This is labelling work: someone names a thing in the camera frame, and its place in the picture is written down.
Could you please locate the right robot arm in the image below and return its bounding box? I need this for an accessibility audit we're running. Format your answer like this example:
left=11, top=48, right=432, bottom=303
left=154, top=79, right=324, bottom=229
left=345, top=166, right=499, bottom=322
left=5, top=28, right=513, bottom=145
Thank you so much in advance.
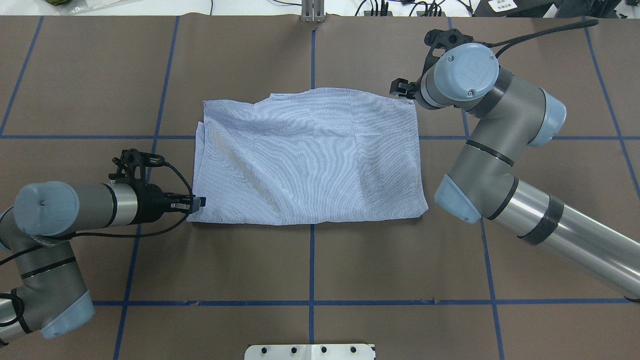
left=389, top=42, right=640, bottom=304

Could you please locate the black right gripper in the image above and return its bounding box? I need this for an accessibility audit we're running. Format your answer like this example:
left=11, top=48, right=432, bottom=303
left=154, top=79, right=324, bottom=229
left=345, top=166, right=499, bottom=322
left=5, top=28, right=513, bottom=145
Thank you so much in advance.
left=390, top=77, right=425, bottom=100

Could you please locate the black box with label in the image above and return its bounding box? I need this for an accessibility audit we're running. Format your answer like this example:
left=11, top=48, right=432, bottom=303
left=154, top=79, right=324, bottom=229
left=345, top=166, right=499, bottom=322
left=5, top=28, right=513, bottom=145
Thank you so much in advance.
left=471, top=0, right=554, bottom=18

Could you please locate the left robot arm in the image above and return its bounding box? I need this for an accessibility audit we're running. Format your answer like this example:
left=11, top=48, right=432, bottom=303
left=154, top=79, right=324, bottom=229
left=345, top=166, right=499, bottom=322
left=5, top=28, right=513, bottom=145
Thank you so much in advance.
left=1, top=181, right=206, bottom=347

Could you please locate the aluminium profile post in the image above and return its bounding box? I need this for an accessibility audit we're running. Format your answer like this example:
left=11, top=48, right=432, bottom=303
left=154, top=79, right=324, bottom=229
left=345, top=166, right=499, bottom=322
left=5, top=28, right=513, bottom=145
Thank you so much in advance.
left=301, top=0, right=326, bottom=23

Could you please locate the light blue striped shirt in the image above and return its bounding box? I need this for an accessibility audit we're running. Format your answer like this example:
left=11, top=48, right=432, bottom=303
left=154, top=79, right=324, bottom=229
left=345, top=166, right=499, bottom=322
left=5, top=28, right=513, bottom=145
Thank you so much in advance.
left=188, top=88, right=429, bottom=226

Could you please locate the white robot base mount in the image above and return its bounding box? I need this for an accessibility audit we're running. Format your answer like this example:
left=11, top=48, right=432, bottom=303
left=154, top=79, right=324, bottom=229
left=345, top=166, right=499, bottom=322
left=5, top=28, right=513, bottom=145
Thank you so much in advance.
left=244, top=343, right=377, bottom=360

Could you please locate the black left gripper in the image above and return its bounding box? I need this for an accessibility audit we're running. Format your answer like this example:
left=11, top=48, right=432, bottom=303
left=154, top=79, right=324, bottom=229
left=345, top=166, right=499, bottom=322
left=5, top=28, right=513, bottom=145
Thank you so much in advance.
left=135, top=184, right=207, bottom=222

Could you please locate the green folded cloth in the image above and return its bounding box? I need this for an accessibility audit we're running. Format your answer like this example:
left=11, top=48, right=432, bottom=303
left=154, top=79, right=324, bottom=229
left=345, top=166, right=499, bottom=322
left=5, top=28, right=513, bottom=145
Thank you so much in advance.
left=45, top=0, right=73, bottom=7

